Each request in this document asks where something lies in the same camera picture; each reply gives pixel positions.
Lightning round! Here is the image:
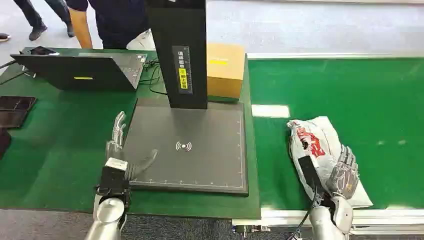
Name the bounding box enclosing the white label on belt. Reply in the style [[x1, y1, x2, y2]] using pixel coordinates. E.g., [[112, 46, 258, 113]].
[[251, 104, 291, 119]]

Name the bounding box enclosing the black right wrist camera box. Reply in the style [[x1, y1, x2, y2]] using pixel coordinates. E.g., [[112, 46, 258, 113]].
[[297, 155, 325, 194]]

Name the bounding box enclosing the green conveyor belt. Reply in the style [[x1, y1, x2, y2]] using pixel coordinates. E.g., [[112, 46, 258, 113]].
[[248, 57, 424, 211]]

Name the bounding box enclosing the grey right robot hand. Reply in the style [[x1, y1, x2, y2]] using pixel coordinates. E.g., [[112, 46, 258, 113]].
[[325, 144, 361, 201]]

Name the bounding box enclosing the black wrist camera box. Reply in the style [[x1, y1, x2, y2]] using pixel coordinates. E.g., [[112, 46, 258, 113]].
[[96, 157, 131, 197], [297, 155, 325, 194]]

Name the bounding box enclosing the brown cardboard box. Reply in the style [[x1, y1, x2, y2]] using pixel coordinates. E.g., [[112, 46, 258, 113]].
[[206, 42, 246, 100]]

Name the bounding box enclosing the person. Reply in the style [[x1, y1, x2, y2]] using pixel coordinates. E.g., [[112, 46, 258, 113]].
[[13, 0, 76, 42], [65, 0, 157, 51]]

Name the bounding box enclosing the black cable bundle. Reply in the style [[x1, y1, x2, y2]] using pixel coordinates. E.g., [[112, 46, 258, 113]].
[[138, 57, 169, 97]]

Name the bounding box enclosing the silver conveyor frame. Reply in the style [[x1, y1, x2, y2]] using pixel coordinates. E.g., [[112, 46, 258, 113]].
[[231, 207, 424, 237]]

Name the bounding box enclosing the black open laptop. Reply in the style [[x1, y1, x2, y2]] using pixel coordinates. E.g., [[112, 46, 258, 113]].
[[9, 51, 149, 93]]

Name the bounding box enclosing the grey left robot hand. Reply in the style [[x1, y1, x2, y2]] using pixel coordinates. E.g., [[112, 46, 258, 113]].
[[105, 110, 160, 182]]

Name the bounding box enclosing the green table mat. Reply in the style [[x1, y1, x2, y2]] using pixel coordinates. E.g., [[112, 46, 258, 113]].
[[0, 46, 263, 221]]

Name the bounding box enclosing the white plastic parcel red print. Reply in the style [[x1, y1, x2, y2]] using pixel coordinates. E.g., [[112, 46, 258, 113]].
[[286, 115, 374, 210]]

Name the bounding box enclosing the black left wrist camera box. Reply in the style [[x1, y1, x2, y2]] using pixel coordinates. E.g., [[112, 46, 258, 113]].
[[96, 157, 131, 197]]

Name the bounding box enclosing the black scanner stand with column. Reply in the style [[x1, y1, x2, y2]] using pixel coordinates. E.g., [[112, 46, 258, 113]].
[[121, 0, 250, 197]]

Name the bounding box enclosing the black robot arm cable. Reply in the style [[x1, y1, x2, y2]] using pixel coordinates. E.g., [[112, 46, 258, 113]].
[[287, 187, 320, 240]]

